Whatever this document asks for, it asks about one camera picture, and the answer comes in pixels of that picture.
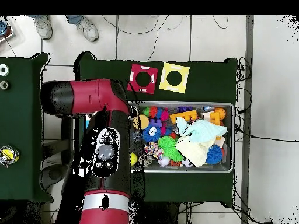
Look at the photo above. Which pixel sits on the plain yellow ball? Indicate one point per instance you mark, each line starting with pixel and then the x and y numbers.
pixel 133 159

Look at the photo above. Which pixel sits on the cream white cloth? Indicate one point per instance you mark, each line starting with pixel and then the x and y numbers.
pixel 193 151

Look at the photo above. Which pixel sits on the mint green cloth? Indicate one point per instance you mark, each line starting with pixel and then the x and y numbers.
pixel 203 130

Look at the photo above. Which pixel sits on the orange toy building brick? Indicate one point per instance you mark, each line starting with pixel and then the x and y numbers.
pixel 184 116
pixel 216 117

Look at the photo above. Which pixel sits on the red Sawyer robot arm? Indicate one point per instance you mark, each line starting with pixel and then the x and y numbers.
pixel 93 95

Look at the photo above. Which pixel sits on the red card with round hole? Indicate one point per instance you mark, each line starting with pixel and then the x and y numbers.
pixel 135 70

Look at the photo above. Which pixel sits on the yellow card with round hole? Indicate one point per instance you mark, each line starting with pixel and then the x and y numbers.
pixel 164 70

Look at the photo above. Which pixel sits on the wooden box with three holes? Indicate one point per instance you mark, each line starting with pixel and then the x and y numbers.
pixel 87 124

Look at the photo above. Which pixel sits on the toy burger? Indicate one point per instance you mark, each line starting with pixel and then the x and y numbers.
pixel 144 122

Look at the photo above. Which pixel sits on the blue toy building brick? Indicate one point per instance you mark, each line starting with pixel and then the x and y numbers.
pixel 156 121

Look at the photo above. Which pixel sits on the multicolour spiky caterpillar toy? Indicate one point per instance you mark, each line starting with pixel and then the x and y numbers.
pixel 155 113

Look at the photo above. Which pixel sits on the green fuzzy ball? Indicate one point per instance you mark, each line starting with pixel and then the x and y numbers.
pixel 168 145

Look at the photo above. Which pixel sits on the orange basketball toy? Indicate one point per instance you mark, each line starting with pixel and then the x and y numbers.
pixel 222 111

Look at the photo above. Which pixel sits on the person's foot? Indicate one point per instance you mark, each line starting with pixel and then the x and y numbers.
pixel 44 26
pixel 88 29

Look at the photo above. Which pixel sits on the person's leg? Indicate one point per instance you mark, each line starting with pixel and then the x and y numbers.
pixel 74 19

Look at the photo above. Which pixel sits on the yellow tape measure in package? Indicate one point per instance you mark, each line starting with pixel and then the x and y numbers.
pixel 8 155

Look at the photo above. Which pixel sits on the grey tape roll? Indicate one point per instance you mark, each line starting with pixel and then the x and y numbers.
pixel 7 85

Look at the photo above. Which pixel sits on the white tape roll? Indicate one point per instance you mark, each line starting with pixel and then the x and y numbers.
pixel 7 70

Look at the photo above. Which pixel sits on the clear container with blue toy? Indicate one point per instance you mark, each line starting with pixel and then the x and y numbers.
pixel 3 30

